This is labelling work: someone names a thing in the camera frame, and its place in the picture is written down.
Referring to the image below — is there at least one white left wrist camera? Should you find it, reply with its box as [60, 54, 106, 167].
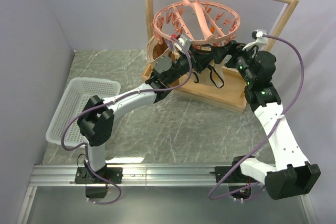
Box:
[171, 34, 192, 53]

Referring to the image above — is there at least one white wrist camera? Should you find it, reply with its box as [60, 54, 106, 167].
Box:
[243, 29, 268, 50]
[171, 34, 192, 53]

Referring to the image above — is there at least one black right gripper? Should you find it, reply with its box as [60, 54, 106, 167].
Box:
[211, 40, 258, 86]

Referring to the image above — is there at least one brown underwear on hanger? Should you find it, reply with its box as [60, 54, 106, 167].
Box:
[146, 36, 178, 66]

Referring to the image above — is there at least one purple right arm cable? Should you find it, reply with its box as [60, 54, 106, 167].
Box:
[208, 34, 305, 200]

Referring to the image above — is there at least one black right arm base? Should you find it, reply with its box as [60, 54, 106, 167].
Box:
[214, 165, 253, 184]

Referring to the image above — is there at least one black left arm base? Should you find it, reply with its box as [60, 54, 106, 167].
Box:
[75, 166, 123, 184]

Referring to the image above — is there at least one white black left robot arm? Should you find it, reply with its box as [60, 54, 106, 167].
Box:
[77, 45, 214, 183]

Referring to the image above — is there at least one pink round clip hanger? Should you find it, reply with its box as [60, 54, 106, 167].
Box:
[152, 0, 240, 46]

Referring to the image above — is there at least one beige underwear navy trim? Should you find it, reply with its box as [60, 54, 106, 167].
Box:
[190, 44, 225, 89]

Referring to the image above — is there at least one wooden hanger rack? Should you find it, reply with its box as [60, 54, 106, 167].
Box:
[142, 0, 300, 113]

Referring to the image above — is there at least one white plastic basket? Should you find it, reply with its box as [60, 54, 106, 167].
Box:
[45, 77, 121, 149]

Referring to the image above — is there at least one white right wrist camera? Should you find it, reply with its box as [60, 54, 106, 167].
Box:
[243, 29, 268, 50]

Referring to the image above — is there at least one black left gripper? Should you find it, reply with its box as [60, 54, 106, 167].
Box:
[166, 46, 213, 85]

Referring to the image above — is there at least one aluminium mounting rail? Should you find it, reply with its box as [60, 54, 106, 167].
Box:
[28, 163, 231, 187]

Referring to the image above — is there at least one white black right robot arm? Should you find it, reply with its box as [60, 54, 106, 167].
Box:
[208, 87, 321, 200]

